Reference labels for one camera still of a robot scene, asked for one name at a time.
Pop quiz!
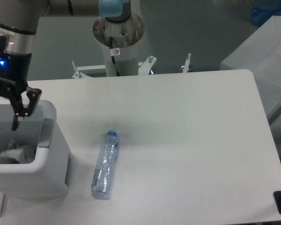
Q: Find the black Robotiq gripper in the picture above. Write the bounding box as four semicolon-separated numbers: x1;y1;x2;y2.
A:
0;51;42;131

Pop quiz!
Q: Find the clear plastic wrapper bag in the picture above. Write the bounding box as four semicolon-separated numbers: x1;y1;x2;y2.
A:
0;139;36;164

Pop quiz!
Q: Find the crushed clear plastic bottle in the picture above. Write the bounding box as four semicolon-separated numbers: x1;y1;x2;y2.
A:
91;130;119;200

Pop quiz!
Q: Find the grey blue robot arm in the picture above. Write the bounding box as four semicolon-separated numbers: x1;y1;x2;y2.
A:
0;0;131;131

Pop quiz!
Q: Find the white trash can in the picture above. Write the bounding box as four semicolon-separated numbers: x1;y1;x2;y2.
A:
0;100;71;198

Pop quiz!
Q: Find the metal table clamp right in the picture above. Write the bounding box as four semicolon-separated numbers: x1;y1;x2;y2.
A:
181;53;192;73

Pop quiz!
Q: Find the white covered side table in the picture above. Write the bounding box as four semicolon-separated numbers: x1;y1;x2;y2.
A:
220;16;281;117

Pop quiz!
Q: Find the blue bag in background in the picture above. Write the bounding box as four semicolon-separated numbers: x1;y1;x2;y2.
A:
251;0;281;27

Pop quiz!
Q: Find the white table bracket left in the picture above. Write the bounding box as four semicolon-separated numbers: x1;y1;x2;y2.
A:
72;61;106;79

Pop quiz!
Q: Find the white table bracket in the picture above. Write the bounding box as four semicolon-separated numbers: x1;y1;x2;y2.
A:
138;55;157;75
72;61;106;79

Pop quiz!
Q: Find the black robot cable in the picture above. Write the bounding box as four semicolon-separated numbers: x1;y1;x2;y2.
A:
109;36;120;77

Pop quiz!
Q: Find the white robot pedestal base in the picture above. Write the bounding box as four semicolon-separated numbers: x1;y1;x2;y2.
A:
93;12;145;77

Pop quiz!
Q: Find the white table bracket middle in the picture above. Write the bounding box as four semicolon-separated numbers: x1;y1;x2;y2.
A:
138;55;157;75

